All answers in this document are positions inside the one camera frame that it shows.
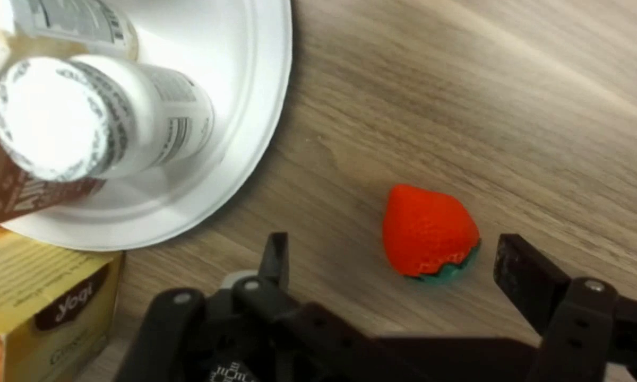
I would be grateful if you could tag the white paper plate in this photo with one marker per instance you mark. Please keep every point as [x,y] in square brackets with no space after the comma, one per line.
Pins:
[239,52]

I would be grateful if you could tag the yellow tea bag box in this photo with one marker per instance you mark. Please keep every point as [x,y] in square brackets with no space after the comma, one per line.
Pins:
[56,308]

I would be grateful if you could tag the white pill bottle green label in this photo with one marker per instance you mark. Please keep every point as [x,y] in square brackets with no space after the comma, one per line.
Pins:
[63,28]

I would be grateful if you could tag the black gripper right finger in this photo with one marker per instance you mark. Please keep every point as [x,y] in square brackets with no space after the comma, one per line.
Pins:
[584,324]

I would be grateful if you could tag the red orange ball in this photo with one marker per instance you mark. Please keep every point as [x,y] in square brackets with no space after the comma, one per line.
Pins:
[423,231]

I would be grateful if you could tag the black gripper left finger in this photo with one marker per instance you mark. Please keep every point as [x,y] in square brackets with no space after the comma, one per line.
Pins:
[255,331]

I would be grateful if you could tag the white pill bottle front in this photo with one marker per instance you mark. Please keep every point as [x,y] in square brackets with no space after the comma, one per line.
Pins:
[100,117]

